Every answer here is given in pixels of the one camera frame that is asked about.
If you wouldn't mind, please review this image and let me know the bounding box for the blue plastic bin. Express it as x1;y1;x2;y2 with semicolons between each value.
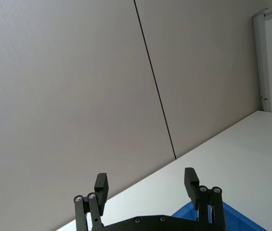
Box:
170;201;268;231

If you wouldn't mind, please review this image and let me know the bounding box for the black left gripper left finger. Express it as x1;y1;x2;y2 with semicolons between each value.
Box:
73;172;109;231

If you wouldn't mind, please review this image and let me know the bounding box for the pale grey door frame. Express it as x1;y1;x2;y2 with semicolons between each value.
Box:
252;4;272;113

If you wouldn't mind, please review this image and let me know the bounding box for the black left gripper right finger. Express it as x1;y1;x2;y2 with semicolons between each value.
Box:
184;167;226;228

